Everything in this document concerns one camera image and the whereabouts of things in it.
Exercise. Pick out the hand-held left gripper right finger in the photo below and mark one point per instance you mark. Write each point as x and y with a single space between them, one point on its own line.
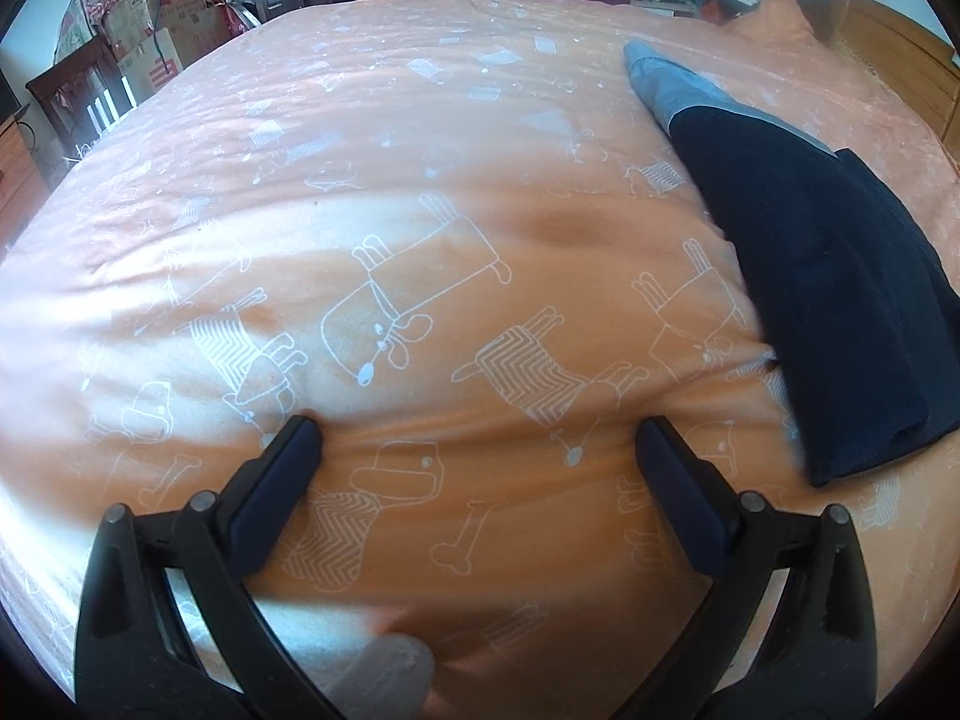
681 495

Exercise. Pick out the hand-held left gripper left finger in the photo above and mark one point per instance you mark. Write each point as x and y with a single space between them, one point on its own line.
271 495

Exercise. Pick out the navy garment with grey-blue part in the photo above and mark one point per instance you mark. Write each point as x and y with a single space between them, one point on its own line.
825 277

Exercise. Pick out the grey fuzzy cloth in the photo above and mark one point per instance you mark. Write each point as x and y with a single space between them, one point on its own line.
390 679

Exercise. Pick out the orange printed bed cover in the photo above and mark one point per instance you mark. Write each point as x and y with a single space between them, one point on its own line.
450 165

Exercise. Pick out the wooden cabinet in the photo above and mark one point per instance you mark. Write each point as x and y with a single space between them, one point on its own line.
19 180

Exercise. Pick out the dark wooden chair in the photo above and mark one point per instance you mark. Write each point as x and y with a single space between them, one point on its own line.
79 101

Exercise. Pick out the cardboard boxes pile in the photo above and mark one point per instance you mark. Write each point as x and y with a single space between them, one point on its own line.
142 52

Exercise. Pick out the orange pillow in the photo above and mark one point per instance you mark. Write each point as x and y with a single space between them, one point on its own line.
780 21

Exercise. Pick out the cardboard box with red print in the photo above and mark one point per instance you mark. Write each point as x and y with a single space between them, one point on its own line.
180 11

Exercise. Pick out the wooden headboard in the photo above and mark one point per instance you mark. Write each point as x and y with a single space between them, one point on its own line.
900 45

